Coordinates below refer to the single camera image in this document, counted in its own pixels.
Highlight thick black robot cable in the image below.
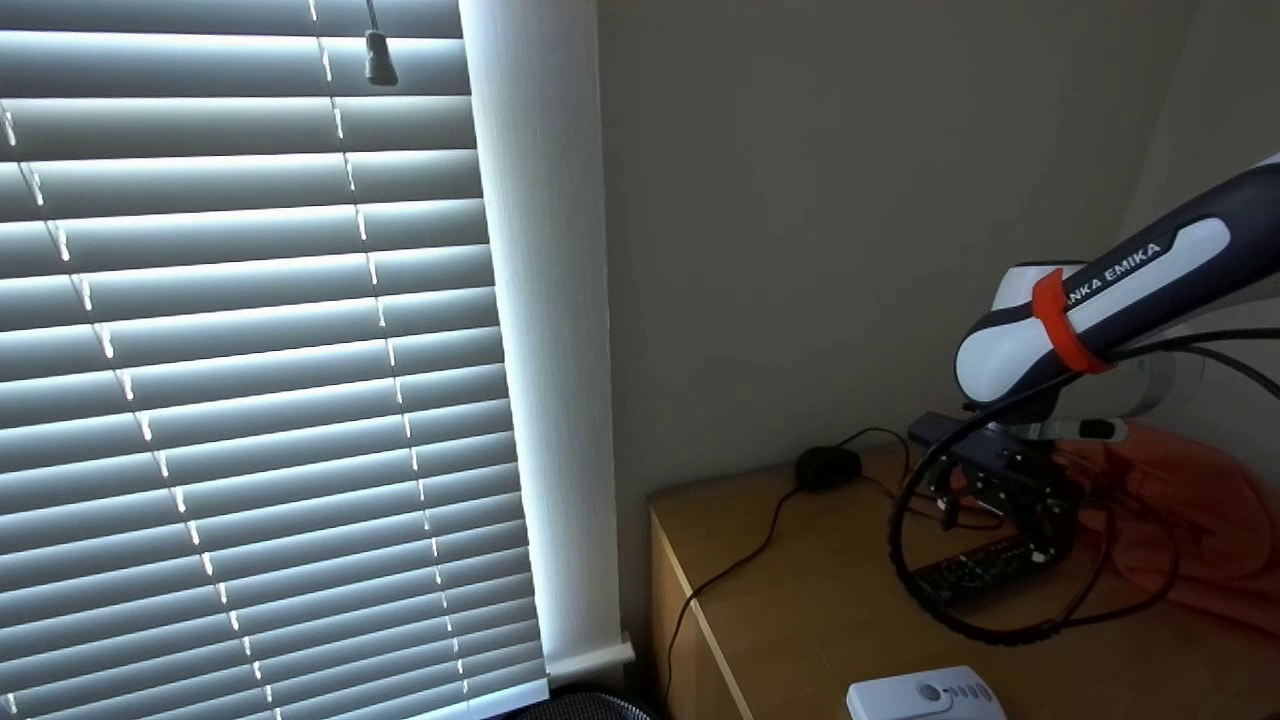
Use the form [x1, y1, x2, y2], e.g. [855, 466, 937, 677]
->
[888, 326, 1280, 651]

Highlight black round puck device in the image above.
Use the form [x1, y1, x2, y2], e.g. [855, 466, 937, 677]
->
[793, 445, 868, 496]

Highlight orange towel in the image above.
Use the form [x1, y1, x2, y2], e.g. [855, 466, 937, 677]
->
[1051, 424, 1280, 636]

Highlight orange strap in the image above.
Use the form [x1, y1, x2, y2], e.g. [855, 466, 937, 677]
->
[1028, 270, 1111, 382]

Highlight white remote controller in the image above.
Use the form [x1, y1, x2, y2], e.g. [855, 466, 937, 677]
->
[846, 661, 1012, 720]

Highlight thin black cable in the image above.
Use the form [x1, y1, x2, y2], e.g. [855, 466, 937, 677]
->
[656, 424, 937, 686]

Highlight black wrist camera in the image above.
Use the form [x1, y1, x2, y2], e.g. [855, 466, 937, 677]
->
[909, 412, 1023, 471]

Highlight white window blinds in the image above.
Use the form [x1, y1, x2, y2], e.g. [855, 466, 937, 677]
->
[0, 0, 552, 720]

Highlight blind cord tassel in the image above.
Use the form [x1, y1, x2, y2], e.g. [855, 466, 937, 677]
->
[364, 30, 402, 92]

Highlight black TV remote controller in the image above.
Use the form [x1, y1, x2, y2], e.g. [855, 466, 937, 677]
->
[904, 533, 1056, 612]

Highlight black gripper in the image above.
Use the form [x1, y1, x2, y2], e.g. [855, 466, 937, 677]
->
[934, 437, 1090, 569]

